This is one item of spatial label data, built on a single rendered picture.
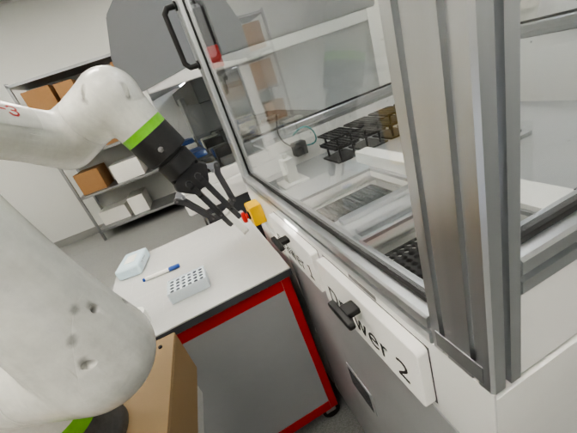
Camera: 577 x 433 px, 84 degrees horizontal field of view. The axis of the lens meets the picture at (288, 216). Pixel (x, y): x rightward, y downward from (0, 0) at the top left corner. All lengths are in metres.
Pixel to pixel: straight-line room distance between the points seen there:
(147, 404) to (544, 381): 0.56
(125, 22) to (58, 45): 3.61
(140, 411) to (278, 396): 0.70
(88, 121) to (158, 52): 0.87
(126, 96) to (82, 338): 0.42
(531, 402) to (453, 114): 0.34
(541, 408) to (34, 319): 0.54
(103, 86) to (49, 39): 4.50
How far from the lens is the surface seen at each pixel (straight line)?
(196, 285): 1.05
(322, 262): 0.64
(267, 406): 1.30
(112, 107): 0.66
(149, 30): 1.53
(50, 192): 5.38
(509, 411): 0.46
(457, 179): 0.28
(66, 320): 0.39
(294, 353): 1.18
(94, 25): 5.04
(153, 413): 0.64
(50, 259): 0.39
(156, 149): 0.66
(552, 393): 0.51
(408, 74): 0.28
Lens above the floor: 1.29
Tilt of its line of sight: 24 degrees down
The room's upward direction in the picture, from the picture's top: 19 degrees counter-clockwise
